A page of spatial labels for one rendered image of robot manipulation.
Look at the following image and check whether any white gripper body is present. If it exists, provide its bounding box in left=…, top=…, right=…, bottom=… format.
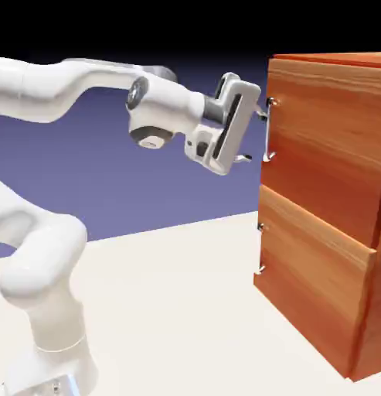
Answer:
left=209, top=72, right=263, bottom=176

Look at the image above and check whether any large wooden cabinet door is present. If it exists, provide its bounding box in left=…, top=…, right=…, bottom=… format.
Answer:
left=260, top=57, right=381, bottom=249

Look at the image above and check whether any orange wooden cabinet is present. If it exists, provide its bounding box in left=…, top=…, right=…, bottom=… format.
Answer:
left=253, top=53, right=381, bottom=384

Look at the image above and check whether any small wooden cabinet door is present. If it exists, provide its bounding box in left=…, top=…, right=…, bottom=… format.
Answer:
left=253, top=184, right=378, bottom=379

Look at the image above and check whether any long silver door handle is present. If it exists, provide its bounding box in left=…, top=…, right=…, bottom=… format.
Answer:
left=263, top=97, right=281, bottom=163

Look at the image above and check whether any short silver door handle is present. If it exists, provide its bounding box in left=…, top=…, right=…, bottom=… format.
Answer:
left=253, top=222, right=267, bottom=276

